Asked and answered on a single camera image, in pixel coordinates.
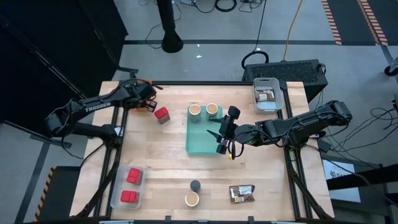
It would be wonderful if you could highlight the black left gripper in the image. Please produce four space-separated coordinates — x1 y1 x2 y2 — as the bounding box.
124 80 164 113

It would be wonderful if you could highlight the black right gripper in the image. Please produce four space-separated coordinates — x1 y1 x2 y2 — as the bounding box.
206 114 237 156

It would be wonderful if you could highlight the red block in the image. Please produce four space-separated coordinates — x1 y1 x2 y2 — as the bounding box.
154 106 171 125
126 167 144 185

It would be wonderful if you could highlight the paper cup with coffee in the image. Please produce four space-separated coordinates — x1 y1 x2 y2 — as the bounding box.
188 104 202 124

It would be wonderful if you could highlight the cork lid jar barcode label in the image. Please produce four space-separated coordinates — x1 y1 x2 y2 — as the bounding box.
184 190 200 208

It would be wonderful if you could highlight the teal translucent plastic tray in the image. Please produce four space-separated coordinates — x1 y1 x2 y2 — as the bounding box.
185 105 224 156

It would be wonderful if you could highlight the black pole stand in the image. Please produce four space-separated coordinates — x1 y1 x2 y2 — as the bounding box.
156 0 184 54

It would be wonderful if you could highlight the black computer case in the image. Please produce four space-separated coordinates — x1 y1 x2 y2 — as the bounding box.
241 58 329 102

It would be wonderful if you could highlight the clear plastic bin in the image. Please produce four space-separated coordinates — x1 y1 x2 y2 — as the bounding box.
110 165 146 210

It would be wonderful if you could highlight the black curtain partition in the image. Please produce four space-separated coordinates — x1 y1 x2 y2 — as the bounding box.
0 0 129 131

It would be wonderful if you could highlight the white printed sign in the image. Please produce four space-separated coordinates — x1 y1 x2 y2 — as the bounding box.
322 158 362 203

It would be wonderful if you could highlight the black platform hazard stripe edge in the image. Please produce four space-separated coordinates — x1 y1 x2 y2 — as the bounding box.
32 166 81 223

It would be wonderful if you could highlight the black metal beam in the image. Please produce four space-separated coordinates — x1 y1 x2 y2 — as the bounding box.
326 163 398 190

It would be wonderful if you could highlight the black caster wheel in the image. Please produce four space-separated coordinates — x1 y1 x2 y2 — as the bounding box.
384 55 398 77

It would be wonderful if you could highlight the black aluminium table frame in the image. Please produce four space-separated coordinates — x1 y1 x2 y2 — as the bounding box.
74 80 335 222

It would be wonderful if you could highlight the white plastic bin with handles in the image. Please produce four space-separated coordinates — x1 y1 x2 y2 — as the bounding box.
252 77 284 114

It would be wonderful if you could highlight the coiled black cable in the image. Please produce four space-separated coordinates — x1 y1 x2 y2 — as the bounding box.
214 0 238 13

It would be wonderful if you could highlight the long black cable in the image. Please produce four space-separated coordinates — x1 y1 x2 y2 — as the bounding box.
241 0 270 71

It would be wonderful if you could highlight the yellow power cable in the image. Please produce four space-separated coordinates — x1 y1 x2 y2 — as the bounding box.
282 0 304 62

